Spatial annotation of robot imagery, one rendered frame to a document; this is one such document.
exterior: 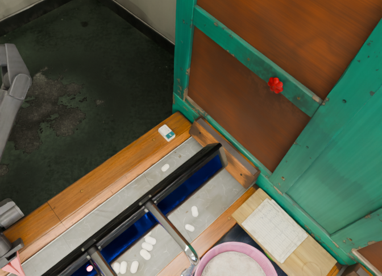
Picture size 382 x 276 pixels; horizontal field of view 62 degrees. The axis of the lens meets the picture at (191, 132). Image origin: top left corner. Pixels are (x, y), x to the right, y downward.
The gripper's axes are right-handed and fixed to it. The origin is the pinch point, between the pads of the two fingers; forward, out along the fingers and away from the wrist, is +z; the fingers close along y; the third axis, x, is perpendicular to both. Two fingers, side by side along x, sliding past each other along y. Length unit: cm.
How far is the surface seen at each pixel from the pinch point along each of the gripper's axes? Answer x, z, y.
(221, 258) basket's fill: -21, 29, 49
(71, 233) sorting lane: 2.4, -0.5, 17.1
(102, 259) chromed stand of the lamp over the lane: -41.6, -6.9, 20.7
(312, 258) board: -37, 41, 70
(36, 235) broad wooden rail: 4.0, -6.3, 8.7
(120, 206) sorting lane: 0.5, 1.7, 34.1
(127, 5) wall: 140, -79, 140
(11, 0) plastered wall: 167, -120, 71
